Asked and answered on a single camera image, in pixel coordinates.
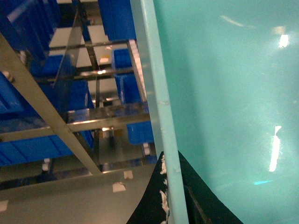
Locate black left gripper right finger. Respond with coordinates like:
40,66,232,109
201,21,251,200
178,153,242,224

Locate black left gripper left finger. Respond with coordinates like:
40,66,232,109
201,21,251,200
127,153,169,224

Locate teal plastic bin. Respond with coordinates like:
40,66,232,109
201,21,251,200
131,0,299,224

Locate stainless steel shelf rack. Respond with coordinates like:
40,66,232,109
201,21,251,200
0,0,150,174

